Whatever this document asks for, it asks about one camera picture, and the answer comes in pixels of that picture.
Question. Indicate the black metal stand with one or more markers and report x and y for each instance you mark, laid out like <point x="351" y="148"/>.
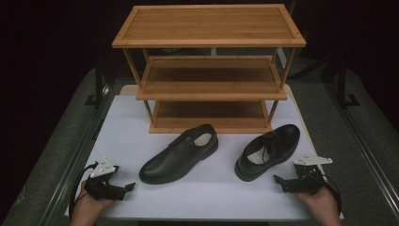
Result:
<point x="343" y="84"/>
<point x="98" y="84"/>

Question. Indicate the white table mat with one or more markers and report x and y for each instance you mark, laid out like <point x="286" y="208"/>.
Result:
<point x="204" y="197"/>

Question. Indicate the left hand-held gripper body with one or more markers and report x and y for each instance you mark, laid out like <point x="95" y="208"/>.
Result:
<point x="102" y="185"/>

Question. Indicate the person's right hand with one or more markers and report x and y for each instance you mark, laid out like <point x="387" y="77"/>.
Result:
<point x="321" y="204"/>

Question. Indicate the black leather shoe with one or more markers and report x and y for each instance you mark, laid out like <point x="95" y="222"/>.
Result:
<point x="175" y="160"/>
<point x="276" y="141"/>

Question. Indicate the person's left hand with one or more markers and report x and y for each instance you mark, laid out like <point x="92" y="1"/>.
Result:
<point x="89" y="208"/>

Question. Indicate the wooden three-tier shoe rack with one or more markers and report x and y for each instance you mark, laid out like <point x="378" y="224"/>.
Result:
<point x="208" y="26"/>

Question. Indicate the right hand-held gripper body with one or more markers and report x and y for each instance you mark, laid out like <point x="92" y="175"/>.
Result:
<point x="306" y="179"/>

